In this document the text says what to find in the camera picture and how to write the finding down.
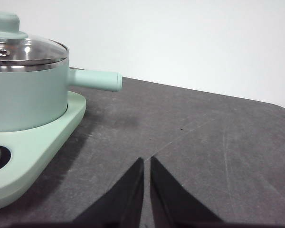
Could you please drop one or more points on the glass lid with green knob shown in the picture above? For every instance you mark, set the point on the glass lid with green knob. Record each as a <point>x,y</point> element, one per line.
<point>26,51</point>

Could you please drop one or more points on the mint green cooker base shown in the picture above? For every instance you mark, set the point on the mint green cooker base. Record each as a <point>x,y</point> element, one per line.
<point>45,147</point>

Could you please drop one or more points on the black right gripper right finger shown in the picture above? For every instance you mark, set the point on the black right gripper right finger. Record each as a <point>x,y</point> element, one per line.
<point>171,204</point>

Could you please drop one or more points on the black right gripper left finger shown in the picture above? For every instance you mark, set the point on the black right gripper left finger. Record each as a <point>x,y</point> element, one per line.
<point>118,204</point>

